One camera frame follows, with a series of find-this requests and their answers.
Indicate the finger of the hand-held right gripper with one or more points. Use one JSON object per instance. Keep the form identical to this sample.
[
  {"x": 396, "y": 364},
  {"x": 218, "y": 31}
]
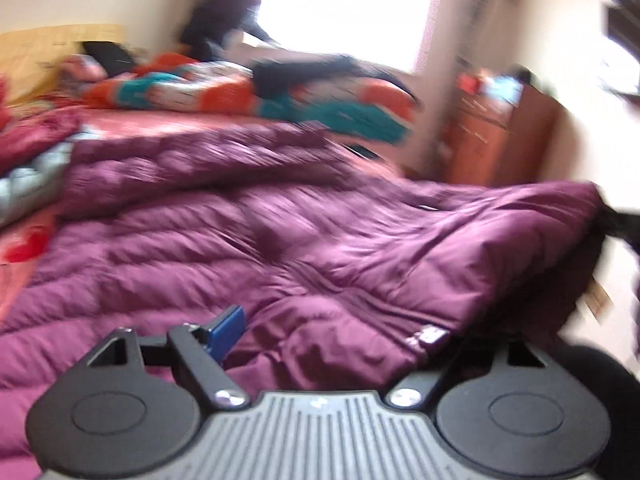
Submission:
[{"x": 622, "y": 225}]

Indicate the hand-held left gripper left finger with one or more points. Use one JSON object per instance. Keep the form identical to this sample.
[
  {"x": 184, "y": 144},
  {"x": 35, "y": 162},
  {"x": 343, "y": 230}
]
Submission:
[{"x": 227, "y": 330}]

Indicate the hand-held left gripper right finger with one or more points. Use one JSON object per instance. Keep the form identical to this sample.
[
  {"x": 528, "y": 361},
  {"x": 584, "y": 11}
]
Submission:
[{"x": 425, "y": 384}]

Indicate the purple down jacket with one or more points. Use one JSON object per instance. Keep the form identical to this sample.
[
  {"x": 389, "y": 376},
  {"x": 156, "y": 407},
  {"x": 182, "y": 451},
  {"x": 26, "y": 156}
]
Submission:
[{"x": 300, "y": 240}]

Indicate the brown wooden cabinet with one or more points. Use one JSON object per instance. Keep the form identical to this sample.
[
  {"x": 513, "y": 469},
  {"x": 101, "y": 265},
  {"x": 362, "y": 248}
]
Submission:
[{"x": 500, "y": 135}]

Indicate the black round object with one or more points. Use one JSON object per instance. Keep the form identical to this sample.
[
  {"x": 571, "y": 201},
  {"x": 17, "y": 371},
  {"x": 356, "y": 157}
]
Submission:
[{"x": 523, "y": 75}]

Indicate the light blue box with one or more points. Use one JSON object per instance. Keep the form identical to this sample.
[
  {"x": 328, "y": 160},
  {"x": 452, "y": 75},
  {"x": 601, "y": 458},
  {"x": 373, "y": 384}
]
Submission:
[{"x": 505, "y": 87}]

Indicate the dark blurred object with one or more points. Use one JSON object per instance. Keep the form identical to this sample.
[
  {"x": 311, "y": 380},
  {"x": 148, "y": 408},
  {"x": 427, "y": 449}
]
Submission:
[{"x": 622, "y": 25}]

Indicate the red box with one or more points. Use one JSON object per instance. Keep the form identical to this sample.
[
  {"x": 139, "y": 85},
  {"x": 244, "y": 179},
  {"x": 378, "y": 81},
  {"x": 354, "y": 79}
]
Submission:
[{"x": 472, "y": 82}]

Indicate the pink heart printed blanket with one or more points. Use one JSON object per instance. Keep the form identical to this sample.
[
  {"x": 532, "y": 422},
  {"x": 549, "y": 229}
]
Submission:
[{"x": 200, "y": 122}]

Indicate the black smartphone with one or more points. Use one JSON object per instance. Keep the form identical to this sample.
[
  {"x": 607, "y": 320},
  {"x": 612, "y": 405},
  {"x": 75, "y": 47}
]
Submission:
[{"x": 365, "y": 151}]

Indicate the light grey down jacket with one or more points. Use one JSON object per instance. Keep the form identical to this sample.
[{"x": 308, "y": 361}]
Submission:
[{"x": 35, "y": 185}]

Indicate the rabbit printed orange teal quilt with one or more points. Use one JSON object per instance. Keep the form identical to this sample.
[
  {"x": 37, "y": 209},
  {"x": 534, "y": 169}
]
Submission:
[{"x": 200, "y": 90}]

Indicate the pink checked curtain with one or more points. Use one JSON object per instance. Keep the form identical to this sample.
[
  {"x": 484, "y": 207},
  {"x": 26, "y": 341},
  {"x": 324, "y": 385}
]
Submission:
[{"x": 480, "y": 5}]

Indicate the dark navy jacket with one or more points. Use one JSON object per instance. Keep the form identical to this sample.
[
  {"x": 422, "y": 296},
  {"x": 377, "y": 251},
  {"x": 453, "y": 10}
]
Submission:
[{"x": 295, "y": 75}]

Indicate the shiny dark red down jacket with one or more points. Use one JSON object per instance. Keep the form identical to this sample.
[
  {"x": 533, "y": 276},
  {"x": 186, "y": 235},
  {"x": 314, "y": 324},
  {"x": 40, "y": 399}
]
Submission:
[{"x": 35, "y": 135}]

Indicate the black jacket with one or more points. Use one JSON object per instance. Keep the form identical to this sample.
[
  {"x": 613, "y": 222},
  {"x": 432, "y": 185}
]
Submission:
[{"x": 385, "y": 77}]

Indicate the black cushion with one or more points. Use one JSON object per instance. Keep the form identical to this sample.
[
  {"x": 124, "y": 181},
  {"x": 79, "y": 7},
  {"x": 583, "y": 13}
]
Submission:
[{"x": 110, "y": 57}]

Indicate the yellow headboard cover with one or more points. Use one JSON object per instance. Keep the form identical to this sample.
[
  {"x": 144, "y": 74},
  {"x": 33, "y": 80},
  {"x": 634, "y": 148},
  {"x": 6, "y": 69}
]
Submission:
[{"x": 35, "y": 60}]

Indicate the window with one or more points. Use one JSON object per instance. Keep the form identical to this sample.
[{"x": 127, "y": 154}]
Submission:
[{"x": 350, "y": 10}]

